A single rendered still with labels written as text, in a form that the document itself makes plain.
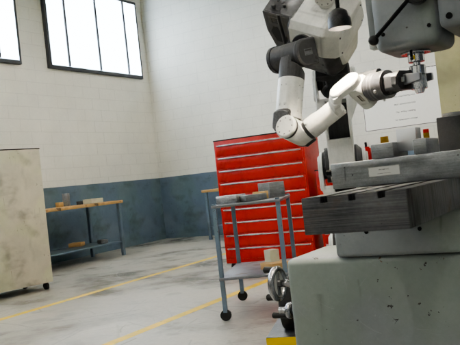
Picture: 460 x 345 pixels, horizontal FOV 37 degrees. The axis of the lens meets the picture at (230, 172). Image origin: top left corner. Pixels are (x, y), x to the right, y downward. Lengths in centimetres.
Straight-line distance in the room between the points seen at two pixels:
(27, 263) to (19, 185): 87
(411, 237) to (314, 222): 51
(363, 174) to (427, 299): 38
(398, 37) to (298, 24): 55
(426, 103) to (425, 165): 955
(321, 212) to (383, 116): 1010
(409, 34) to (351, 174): 43
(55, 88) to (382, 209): 1052
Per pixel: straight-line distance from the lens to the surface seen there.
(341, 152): 272
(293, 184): 727
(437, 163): 182
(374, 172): 187
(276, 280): 228
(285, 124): 227
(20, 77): 1125
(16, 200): 787
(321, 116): 224
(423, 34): 200
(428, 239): 193
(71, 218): 1162
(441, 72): 385
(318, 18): 247
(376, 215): 144
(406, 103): 1145
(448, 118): 237
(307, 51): 239
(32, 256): 796
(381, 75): 214
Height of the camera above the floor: 100
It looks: 1 degrees up
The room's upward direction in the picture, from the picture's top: 6 degrees counter-clockwise
